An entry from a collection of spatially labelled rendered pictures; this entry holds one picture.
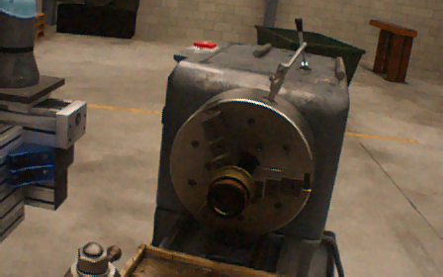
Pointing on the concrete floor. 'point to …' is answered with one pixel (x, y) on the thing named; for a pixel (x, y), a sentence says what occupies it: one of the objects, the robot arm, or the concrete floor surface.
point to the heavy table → (393, 50)
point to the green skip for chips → (316, 44)
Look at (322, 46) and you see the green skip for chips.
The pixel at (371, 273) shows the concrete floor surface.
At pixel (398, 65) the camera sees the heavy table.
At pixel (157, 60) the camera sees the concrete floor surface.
